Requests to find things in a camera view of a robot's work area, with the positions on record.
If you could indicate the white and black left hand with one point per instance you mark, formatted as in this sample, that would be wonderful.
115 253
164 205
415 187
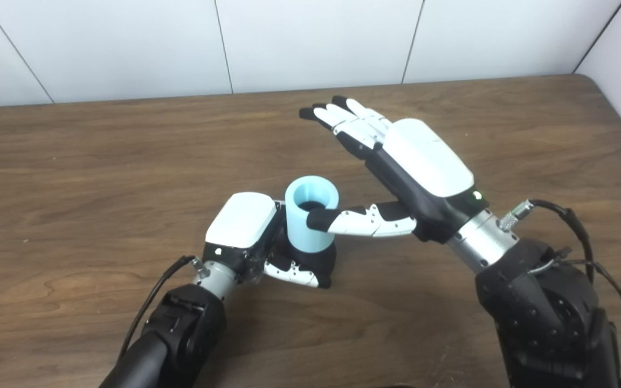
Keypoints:
240 221

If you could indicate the white and black right hand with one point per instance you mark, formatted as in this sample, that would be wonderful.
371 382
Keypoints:
429 156

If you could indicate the black nozzle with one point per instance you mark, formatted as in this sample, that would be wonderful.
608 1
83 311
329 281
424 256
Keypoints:
316 261

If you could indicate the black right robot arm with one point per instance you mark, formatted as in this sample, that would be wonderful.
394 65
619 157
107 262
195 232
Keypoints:
537 307

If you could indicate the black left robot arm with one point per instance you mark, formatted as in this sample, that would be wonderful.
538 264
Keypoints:
181 328

